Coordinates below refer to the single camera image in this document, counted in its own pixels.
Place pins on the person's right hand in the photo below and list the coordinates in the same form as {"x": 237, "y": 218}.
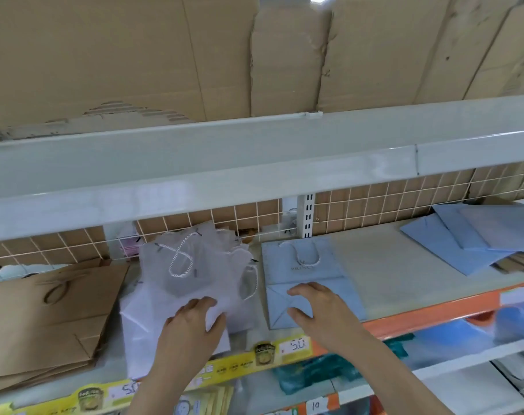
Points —
{"x": 331, "y": 319}

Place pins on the person's left hand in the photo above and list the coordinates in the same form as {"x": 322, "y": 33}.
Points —
{"x": 182, "y": 337}

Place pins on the person's left thumb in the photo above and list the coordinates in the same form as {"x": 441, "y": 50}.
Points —
{"x": 217, "y": 324}

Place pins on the person's right thumb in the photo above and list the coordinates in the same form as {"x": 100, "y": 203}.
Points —
{"x": 298, "y": 312}

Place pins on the pile of white paper bags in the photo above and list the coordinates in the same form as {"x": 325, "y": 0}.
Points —
{"x": 188, "y": 272}

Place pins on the person's right forearm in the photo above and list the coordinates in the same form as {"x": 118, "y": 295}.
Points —
{"x": 387, "y": 376}

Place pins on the person's left forearm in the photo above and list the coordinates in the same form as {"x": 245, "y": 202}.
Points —
{"x": 167, "y": 391}

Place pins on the white price label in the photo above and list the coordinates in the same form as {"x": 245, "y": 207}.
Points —
{"x": 126, "y": 391}
{"x": 295, "y": 346}
{"x": 518, "y": 295}

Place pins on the yellow price strip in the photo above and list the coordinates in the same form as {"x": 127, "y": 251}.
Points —
{"x": 227, "y": 369}

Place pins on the teal plastic bag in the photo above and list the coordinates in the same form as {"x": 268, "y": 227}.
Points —
{"x": 318, "y": 371}

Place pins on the yellow paper packets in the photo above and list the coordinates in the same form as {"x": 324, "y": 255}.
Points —
{"x": 210, "y": 401}

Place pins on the orange price tag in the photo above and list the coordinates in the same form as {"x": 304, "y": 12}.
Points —
{"x": 321, "y": 404}

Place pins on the white slotted shelf upright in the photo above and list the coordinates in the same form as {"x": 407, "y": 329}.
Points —
{"x": 306, "y": 216}

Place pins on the light blue paper bag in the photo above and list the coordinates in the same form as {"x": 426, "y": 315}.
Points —
{"x": 443, "y": 250}
{"x": 456, "y": 226}
{"x": 504, "y": 226}

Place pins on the white metal shelf board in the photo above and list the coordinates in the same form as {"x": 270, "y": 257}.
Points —
{"x": 244, "y": 164}

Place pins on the blue plastic packets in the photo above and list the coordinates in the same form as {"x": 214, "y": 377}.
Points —
{"x": 469, "y": 337}

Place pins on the stack of brown kraft bags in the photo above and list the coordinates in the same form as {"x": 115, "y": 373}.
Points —
{"x": 37, "y": 315}

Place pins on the clear plastic label clip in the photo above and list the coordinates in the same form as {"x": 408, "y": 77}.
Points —
{"x": 314, "y": 115}

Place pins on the brown paper bag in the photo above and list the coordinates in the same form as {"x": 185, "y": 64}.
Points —
{"x": 519, "y": 263}

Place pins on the torn narrow cardboard sheet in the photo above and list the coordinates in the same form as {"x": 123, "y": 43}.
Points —
{"x": 288, "y": 64}

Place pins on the large cardboard sheet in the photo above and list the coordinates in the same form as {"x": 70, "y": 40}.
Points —
{"x": 115, "y": 56}

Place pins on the creased cardboard sheet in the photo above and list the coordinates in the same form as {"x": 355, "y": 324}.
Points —
{"x": 417, "y": 47}

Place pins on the white lower shelf rail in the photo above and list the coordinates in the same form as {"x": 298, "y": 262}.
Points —
{"x": 452, "y": 363}

